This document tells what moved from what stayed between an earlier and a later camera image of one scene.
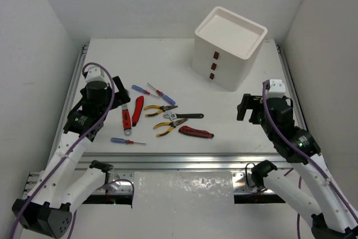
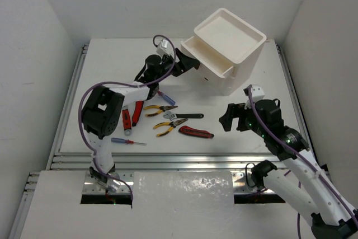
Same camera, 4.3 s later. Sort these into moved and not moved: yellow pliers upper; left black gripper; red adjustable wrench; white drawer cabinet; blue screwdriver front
Moved: white drawer cabinet; left black gripper
Not moved: yellow pliers upper; red adjustable wrench; blue screwdriver front
